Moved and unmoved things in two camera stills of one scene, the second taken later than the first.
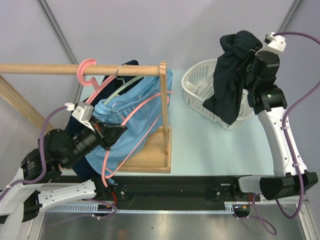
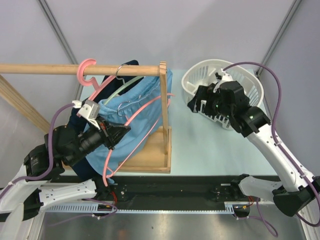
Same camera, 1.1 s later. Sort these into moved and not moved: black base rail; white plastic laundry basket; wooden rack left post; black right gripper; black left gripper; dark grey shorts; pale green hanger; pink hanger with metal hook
Moved: dark grey shorts; black right gripper; pink hanger with metal hook
Not moved: black base rail; wooden rack left post; black left gripper; white plastic laundry basket; pale green hanger
